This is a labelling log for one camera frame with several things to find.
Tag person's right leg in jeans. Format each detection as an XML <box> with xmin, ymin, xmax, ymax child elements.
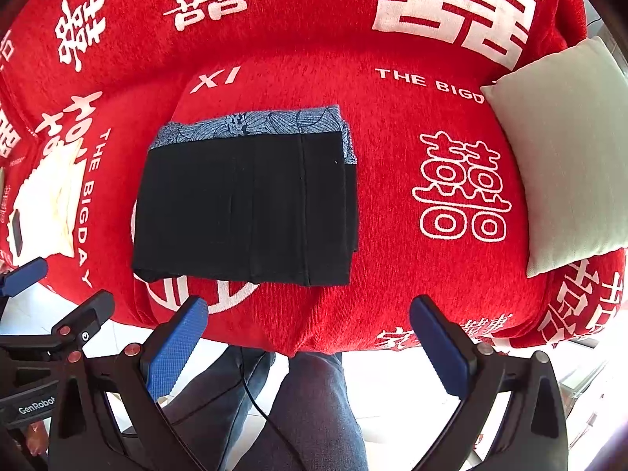
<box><xmin>239</xmin><ymin>351</ymin><xmax>370</xmax><ymax>471</ymax></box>

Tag black pants with patterned waistband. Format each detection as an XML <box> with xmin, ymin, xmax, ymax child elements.
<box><xmin>131</xmin><ymin>104</ymin><xmax>361</xmax><ymax>288</ymax></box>

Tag black cable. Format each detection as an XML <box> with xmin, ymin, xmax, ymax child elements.
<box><xmin>239</xmin><ymin>346</ymin><xmax>301</xmax><ymax>471</ymax></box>

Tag black rectangular device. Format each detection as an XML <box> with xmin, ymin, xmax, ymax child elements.
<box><xmin>9</xmin><ymin>210</ymin><xmax>26</xmax><ymax>259</ymax></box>

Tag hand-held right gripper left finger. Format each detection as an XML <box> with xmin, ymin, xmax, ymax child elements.
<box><xmin>46</xmin><ymin>296</ymin><xmax>210</xmax><ymax>471</ymax></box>

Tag person's leg in jeans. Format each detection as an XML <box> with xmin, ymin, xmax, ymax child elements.
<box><xmin>239</xmin><ymin>351</ymin><xmax>370</xmax><ymax>471</ymax></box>
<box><xmin>159</xmin><ymin>346</ymin><xmax>276</xmax><ymax>471</ymax></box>

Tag red printed blanket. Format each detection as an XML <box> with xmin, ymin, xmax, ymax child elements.
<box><xmin>0</xmin><ymin>0</ymin><xmax>628</xmax><ymax>359</ymax></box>

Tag person's left leg in jeans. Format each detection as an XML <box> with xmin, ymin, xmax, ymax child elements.
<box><xmin>159</xmin><ymin>346</ymin><xmax>276</xmax><ymax>471</ymax></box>

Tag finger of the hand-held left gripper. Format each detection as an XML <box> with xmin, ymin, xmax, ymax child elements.
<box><xmin>0</xmin><ymin>257</ymin><xmax>50</xmax><ymax>298</ymax></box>
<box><xmin>0</xmin><ymin>290</ymin><xmax>116</xmax><ymax>355</ymax></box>

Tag pale square cushion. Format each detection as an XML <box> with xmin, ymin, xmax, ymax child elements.
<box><xmin>480</xmin><ymin>35</ymin><xmax>628</xmax><ymax>278</ymax></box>

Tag person's left hand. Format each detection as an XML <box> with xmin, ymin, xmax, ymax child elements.
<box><xmin>27</xmin><ymin>424</ymin><xmax>50</xmax><ymax>458</ymax></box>

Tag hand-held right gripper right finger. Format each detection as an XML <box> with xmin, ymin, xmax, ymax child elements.
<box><xmin>409</xmin><ymin>296</ymin><xmax>570</xmax><ymax>471</ymax></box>

